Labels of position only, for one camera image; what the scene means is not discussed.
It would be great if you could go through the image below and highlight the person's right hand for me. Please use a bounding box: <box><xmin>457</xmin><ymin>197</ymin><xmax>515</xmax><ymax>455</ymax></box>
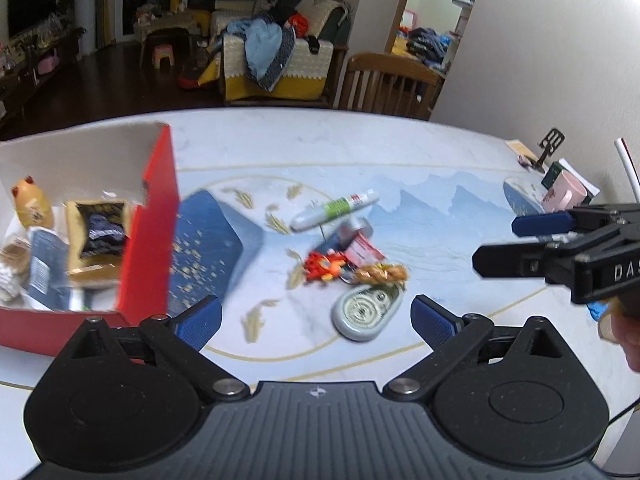
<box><xmin>597</xmin><ymin>305</ymin><xmax>640</xmax><ymax>373</ymax></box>

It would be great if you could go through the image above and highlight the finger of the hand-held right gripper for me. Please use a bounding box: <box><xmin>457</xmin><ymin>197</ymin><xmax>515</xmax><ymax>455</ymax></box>
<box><xmin>511</xmin><ymin>204</ymin><xmax>632</xmax><ymax>238</ymax></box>
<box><xmin>472</xmin><ymin>222</ymin><xmax>636</xmax><ymax>283</ymax></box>

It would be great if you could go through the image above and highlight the wooden chair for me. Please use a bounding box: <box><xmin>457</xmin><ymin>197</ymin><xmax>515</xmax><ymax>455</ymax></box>
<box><xmin>337</xmin><ymin>52</ymin><xmax>446</xmax><ymax>121</ymax></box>

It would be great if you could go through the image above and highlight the white rod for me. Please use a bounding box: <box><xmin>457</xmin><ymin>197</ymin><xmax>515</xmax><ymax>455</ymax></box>
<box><xmin>615</xmin><ymin>137</ymin><xmax>640</xmax><ymax>191</ymax></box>

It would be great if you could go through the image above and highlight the dark green box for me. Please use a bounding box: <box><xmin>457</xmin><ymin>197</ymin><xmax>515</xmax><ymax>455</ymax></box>
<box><xmin>541</xmin><ymin>161</ymin><xmax>566</xmax><ymax>191</ymax></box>

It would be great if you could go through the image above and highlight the pile of blue clothes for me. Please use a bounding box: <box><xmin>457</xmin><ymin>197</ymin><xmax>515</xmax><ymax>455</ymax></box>
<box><xmin>227</xmin><ymin>17</ymin><xmax>298</xmax><ymax>92</ymax></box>

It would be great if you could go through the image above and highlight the brown paper packet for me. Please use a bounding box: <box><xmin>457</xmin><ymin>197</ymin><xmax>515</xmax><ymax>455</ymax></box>
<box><xmin>505</xmin><ymin>139</ymin><xmax>538</xmax><ymax>158</ymax></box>

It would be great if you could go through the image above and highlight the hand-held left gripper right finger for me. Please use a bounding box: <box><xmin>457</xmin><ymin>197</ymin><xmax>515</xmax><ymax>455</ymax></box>
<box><xmin>382</xmin><ymin>295</ymin><xmax>576</xmax><ymax>405</ymax></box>

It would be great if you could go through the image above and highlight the pink mug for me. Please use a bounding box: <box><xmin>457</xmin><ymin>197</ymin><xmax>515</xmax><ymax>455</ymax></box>
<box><xmin>541</xmin><ymin>170</ymin><xmax>590</xmax><ymax>213</ymax></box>

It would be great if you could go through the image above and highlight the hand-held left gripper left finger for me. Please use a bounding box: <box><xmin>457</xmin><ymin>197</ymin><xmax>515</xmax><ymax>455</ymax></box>
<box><xmin>52</xmin><ymin>295</ymin><xmax>251</xmax><ymax>405</ymax></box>

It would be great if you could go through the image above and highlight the bed with clothes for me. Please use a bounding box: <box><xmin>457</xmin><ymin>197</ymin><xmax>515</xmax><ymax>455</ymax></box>
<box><xmin>392</xmin><ymin>25</ymin><xmax>451</xmax><ymax>68</ymax></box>

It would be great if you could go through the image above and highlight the small red white packet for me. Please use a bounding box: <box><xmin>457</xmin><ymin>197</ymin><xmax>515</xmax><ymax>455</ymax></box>
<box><xmin>345</xmin><ymin>237</ymin><xmax>386</xmax><ymax>266</ymax></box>

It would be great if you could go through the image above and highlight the blue printed table mat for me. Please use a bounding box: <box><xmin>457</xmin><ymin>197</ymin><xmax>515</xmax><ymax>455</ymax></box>
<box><xmin>167</xmin><ymin>172</ymin><xmax>601</xmax><ymax>376</ymax></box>

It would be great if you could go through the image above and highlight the pale green tape dispenser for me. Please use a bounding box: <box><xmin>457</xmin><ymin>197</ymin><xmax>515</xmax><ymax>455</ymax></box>
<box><xmin>331</xmin><ymin>282</ymin><xmax>404</xmax><ymax>343</ymax></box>

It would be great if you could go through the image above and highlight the twisted snack packet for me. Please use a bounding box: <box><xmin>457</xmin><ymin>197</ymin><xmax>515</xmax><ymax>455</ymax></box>
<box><xmin>352</xmin><ymin>262</ymin><xmax>410</xmax><ymax>285</ymax></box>

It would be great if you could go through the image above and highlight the dark wooden television cabinet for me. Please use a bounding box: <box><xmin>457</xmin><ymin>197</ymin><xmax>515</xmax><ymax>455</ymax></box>
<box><xmin>0</xmin><ymin>27</ymin><xmax>86</xmax><ymax>121</ymax></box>

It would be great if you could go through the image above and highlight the black television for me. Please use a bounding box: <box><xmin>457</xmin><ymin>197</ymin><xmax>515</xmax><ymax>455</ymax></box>
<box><xmin>7</xmin><ymin>0</ymin><xmax>58</xmax><ymax>38</ymax></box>

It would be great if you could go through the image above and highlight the black phone stand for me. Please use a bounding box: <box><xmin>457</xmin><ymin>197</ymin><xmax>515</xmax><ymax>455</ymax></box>
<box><xmin>530</xmin><ymin>128</ymin><xmax>566</xmax><ymax>173</ymax></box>

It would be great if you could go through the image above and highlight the red cardboard box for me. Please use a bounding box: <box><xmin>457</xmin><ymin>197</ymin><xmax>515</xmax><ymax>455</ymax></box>
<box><xmin>0</xmin><ymin>122</ymin><xmax>181</xmax><ymax>356</ymax></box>

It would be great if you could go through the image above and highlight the red robot vacuum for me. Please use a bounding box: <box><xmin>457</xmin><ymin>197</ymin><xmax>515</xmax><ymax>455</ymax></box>
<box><xmin>177</xmin><ymin>67</ymin><xmax>206</xmax><ymax>92</ymax></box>

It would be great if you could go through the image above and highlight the marker pen with green label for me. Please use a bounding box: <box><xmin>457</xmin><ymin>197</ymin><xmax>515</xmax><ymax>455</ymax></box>
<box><xmin>290</xmin><ymin>189</ymin><xmax>381</xmax><ymax>232</ymax></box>

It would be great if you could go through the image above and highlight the dark snack packet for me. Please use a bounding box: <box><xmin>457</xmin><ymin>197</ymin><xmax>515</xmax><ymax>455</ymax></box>
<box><xmin>82</xmin><ymin>201</ymin><xmax>128</xmax><ymax>261</ymax></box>

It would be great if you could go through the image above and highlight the sofa with cream cover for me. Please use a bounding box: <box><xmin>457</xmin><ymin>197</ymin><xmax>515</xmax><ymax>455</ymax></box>
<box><xmin>197</xmin><ymin>0</ymin><xmax>351</xmax><ymax>106</ymax></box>

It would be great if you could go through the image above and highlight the grey yellow curtain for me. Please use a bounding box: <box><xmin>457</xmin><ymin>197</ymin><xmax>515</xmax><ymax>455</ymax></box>
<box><xmin>100</xmin><ymin>0</ymin><xmax>122</xmax><ymax>46</ymax></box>

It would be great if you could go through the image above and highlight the orange toy figure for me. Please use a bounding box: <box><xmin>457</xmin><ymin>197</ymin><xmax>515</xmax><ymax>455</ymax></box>
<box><xmin>302</xmin><ymin>250</ymin><xmax>348</xmax><ymax>283</ymax></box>

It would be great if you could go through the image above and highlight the white standing air conditioner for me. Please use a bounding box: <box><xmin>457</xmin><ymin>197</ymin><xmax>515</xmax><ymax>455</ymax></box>
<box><xmin>80</xmin><ymin>0</ymin><xmax>103</xmax><ymax>56</ymax></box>

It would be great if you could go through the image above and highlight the coffee table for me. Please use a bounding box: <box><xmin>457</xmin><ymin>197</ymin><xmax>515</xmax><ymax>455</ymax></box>
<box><xmin>134</xmin><ymin>10</ymin><xmax>201</xmax><ymax>68</ymax></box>

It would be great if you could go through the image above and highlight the white paper sheet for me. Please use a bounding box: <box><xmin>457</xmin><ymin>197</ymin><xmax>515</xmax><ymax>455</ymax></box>
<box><xmin>556</xmin><ymin>157</ymin><xmax>601</xmax><ymax>197</ymax></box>

